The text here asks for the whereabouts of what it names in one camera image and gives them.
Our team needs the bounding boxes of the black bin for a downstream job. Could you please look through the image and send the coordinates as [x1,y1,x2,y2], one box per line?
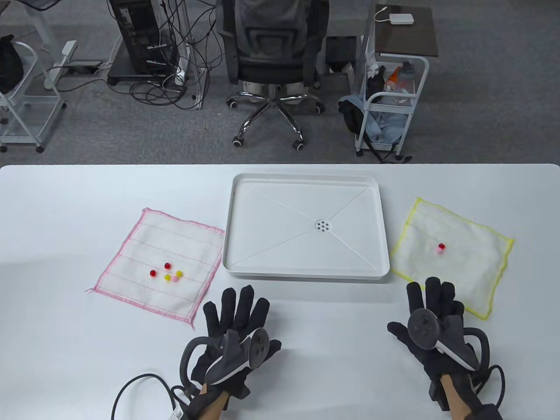
[326,36,357,73]

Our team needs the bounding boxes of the blue cloth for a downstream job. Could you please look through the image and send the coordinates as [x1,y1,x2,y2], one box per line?
[365,112,405,145]

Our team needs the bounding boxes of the black tower stand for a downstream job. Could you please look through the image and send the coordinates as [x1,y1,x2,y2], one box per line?
[107,59,186,86]

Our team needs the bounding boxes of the person's right hand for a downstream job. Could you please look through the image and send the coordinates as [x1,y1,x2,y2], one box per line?
[387,277,482,403]

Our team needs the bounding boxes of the black armband sensor box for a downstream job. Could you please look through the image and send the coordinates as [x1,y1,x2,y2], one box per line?
[168,396,206,420]
[470,405,504,420]

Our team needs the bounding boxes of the white plastic tray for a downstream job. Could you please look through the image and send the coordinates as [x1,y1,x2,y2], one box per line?
[222,173,391,281]

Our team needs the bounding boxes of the tangle of black cables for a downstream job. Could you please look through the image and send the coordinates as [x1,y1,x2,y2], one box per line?
[109,0,221,110]

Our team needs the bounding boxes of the person's left forearm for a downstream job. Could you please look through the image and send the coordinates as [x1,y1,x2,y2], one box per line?
[199,385,230,420]

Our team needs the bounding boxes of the white desk foot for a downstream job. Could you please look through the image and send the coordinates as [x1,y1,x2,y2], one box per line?
[44,41,77,90]

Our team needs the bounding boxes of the black backpack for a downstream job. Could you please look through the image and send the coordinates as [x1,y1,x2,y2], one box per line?
[338,98,412,165]

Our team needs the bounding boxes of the pink-edged white dish cloth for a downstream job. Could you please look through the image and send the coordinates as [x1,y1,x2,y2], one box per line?
[86,207,225,329]

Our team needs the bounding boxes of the person's left hand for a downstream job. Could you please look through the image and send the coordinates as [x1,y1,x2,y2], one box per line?
[191,285,282,405]

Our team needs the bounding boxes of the person's right forearm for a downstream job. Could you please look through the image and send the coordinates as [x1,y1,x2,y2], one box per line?
[440,376,471,420]

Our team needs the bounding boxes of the black computer tower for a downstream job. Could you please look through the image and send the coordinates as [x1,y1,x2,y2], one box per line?
[109,0,179,75]

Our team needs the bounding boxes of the brown side table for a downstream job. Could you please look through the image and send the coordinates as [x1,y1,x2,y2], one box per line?
[375,4,439,57]

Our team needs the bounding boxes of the white metal cart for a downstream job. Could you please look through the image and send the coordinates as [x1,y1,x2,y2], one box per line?
[355,55,430,157]
[0,42,67,153]

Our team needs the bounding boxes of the silver desk leg frame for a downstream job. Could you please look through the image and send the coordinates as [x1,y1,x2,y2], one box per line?
[177,0,207,110]

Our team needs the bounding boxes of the grey white hand controller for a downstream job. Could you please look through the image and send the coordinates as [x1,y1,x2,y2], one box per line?
[178,327,270,396]
[407,308,490,372]

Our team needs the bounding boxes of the clear bottle grey cap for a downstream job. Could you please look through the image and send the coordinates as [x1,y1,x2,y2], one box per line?
[396,61,416,105]

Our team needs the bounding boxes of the black glove cable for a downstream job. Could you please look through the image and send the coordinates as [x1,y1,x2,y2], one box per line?
[475,365,507,407]
[113,373,193,420]

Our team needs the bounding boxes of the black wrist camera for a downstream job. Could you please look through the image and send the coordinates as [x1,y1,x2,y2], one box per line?
[431,380,451,412]
[228,381,251,406]

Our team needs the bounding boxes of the black office chair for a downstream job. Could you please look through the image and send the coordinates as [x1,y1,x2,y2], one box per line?
[216,0,329,151]

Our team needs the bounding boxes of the black bag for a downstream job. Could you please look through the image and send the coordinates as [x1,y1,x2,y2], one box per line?
[0,35,23,95]

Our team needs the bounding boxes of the yellow-edged white dish cloth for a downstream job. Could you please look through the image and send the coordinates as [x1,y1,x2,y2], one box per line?
[391,197,515,320]

